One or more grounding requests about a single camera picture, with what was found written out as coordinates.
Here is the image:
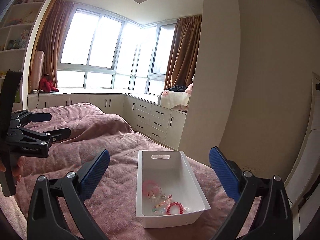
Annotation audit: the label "red bead bracelet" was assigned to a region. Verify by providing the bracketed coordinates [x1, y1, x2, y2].
[165, 201, 185, 216]

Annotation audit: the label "white bead bracelet gold charm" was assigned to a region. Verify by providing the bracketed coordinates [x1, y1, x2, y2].
[146, 191, 166, 203]

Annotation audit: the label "person's left hand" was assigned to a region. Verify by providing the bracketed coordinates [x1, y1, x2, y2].
[0, 157, 24, 182]

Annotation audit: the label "red plush toy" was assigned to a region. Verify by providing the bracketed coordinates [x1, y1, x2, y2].
[39, 75, 59, 93]

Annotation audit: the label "white door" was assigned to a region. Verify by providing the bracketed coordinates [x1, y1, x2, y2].
[285, 73, 319, 209]

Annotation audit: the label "pink upright appliance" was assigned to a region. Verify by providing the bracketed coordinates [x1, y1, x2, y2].
[30, 50, 44, 91]

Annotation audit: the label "left brown curtain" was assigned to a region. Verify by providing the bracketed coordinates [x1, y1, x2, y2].
[28, 0, 74, 92]

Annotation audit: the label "brown curtain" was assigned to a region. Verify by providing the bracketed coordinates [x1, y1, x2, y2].
[28, 0, 74, 92]
[164, 15, 202, 89]

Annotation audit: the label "white plastic storage tray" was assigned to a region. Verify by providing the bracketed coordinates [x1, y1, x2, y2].
[136, 150, 211, 229]

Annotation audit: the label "white window seat cabinets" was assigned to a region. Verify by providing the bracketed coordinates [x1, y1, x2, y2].
[27, 91, 186, 150]

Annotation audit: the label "white pink plush pillow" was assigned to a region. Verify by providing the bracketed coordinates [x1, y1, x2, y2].
[158, 83, 193, 112]

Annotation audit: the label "right brown curtain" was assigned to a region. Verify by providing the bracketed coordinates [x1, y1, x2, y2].
[164, 15, 202, 89]

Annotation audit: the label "white wall shelf unit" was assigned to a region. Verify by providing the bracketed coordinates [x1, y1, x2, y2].
[1, 0, 51, 111]

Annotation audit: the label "bay window frame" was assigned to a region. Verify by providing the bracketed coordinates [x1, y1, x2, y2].
[57, 4, 177, 95]

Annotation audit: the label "pastel multicolour bead bracelet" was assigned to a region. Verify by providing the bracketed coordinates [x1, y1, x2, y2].
[151, 192, 190, 215]

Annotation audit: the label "pink bead bracelet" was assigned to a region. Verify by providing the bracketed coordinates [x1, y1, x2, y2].
[142, 179, 161, 197]

